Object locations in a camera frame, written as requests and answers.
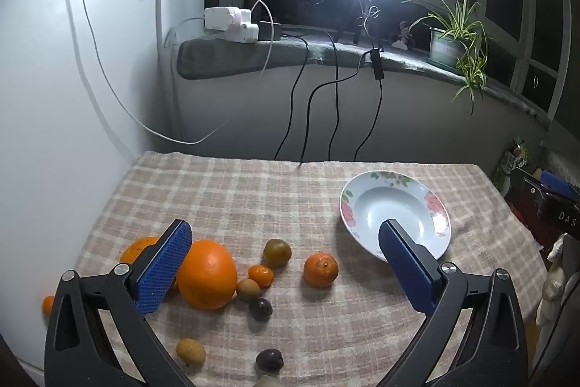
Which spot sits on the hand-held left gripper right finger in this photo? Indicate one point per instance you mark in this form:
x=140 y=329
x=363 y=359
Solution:
x=408 y=273

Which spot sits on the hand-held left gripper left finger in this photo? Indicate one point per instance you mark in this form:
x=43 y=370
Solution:
x=161 y=269

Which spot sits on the black power adapter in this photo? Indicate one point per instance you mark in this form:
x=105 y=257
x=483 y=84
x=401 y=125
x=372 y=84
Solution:
x=269 y=31

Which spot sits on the striped plant pot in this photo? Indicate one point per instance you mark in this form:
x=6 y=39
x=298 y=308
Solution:
x=442 y=49

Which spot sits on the person's right forearm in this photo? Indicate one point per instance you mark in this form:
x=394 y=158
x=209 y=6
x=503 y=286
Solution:
x=553 y=278

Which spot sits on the tiny tangerine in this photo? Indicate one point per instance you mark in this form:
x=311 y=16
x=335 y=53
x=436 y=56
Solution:
x=47 y=305

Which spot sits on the green package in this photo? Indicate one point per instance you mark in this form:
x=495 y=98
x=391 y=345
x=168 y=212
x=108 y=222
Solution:
x=514 y=158

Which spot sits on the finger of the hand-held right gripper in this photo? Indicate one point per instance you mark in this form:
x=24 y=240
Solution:
x=557 y=184
x=528 y=187

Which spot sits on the checkered beige tablecloth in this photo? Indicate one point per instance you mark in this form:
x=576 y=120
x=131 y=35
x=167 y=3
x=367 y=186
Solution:
x=272 y=196

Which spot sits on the small purple potted plant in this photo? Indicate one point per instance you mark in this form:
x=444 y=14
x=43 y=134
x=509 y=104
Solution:
x=403 y=35

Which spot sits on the mandarin orange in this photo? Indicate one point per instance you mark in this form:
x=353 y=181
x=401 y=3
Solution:
x=321 y=270

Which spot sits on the small tangerine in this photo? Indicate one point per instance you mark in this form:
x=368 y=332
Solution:
x=261 y=276

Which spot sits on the large orange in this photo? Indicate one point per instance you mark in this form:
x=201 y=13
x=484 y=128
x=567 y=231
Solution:
x=206 y=273
x=136 y=251

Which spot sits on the floral white plate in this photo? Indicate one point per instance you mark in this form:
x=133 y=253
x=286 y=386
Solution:
x=398 y=205

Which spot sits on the white power adapters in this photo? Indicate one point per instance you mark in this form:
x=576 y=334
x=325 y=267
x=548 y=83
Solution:
x=226 y=22

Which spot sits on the white refrigerator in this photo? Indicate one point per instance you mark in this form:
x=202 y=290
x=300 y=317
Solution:
x=68 y=97

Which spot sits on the spider plant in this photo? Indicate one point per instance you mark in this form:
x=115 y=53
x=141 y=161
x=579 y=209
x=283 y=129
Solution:
x=462 y=31

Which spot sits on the brown oval fruit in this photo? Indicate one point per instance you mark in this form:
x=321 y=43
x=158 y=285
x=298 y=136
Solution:
x=190 y=351

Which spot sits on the small brown round fruit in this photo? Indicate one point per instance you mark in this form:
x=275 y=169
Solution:
x=248 y=290

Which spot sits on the dark purple round fruit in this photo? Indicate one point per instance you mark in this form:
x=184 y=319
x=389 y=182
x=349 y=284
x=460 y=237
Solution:
x=260 y=309
x=269 y=360

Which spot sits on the green brown round fruit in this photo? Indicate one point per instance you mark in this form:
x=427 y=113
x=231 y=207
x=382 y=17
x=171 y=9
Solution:
x=277 y=252

